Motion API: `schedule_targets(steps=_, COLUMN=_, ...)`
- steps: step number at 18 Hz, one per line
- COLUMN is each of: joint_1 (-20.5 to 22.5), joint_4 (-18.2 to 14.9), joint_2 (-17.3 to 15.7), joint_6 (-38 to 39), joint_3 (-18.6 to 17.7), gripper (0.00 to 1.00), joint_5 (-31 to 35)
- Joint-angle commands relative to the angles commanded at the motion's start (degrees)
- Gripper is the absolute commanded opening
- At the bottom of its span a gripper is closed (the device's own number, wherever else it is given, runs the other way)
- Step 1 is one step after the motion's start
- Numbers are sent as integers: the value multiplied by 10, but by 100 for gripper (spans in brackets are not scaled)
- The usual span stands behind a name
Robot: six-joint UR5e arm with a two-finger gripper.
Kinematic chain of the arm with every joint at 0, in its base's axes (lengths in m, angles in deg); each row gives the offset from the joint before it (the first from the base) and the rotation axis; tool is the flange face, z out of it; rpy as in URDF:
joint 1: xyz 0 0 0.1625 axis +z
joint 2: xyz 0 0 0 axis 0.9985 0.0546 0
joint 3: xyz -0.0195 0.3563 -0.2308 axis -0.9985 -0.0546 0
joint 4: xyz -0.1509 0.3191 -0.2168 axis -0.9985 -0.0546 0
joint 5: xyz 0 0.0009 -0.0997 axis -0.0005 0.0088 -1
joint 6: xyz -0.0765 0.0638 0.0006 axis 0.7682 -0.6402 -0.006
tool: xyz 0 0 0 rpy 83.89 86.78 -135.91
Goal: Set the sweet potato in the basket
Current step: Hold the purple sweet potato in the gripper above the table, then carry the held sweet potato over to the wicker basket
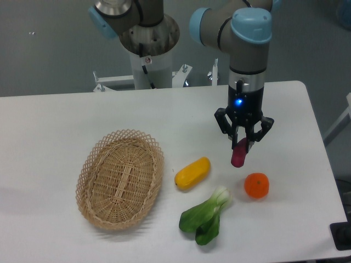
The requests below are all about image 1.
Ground green bok choy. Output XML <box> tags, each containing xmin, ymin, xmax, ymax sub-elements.
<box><xmin>178</xmin><ymin>186</ymin><xmax>232</xmax><ymax>245</ymax></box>

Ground white table leg frame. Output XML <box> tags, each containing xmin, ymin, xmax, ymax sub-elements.
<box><xmin>322</xmin><ymin>93</ymin><xmax>350</xmax><ymax>147</ymax></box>

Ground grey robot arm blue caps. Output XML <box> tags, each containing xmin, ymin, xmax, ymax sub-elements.
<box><xmin>88</xmin><ymin>1</ymin><xmax>280</xmax><ymax>155</ymax></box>

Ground woven wicker basket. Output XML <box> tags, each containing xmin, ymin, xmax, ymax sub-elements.
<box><xmin>76</xmin><ymin>129</ymin><xmax>164</xmax><ymax>231</ymax></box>

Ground purple sweet potato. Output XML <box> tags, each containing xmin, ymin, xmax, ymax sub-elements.
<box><xmin>231</xmin><ymin>138</ymin><xmax>247</xmax><ymax>168</ymax></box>

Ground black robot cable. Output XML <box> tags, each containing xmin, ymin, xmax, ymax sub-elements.
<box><xmin>138</xmin><ymin>43</ymin><xmax>157</xmax><ymax>90</ymax></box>

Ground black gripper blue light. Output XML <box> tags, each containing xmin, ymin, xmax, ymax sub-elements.
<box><xmin>214</xmin><ymin>86</ymin><xmax>274</xmax><ymax>152</ymax></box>

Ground yellow squash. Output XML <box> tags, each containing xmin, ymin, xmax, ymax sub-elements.
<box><xmin>174</xmin><ymin>157</ymin><xmax>211</xmax><ymax>191</ymax></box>

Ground orange tangerine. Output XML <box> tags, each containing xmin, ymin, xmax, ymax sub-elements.
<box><xmin>244</xmin><ymin>173</ymin><xmax>270</xmax><ymax>199</ymax></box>

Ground black device at table edge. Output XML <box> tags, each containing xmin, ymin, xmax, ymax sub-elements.
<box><xmin>330</xmin><ymin>222</ymin><xmax>350</xmax><ymax>251</ymax></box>

